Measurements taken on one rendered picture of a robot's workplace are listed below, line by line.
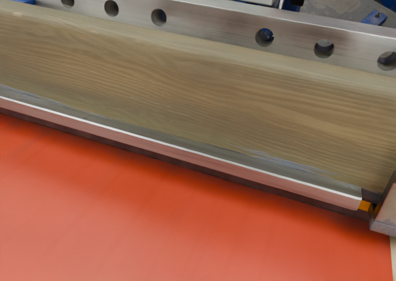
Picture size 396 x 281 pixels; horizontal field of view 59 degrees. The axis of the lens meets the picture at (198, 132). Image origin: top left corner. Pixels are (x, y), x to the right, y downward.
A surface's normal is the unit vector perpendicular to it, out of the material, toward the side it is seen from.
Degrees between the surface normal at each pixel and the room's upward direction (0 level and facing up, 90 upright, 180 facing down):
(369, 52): 58
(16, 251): 32
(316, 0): 0
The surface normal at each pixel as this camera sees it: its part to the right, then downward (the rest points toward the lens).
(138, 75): -0.33, 0.44
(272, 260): 0.10, -0.85
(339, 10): -0.10, -0.47
